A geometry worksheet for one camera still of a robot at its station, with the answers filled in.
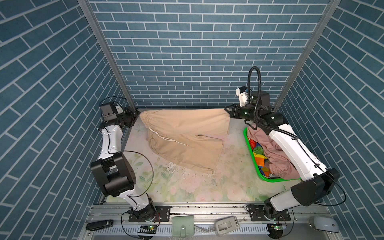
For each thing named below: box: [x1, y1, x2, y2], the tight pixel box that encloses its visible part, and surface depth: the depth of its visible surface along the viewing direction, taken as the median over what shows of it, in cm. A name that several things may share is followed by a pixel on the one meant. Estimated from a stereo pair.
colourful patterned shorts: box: [248, 137, 272, 177], surface depth 86 cm
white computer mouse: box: [308, 216, 340, 233], surface depth 67 cm
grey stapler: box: [215, 215, 240, 237], surface depth 70 cm
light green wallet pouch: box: [172, 215, 195, 238], surface depth 72 cm
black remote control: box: [86, 219, 114, 231], surface depth 70 cm
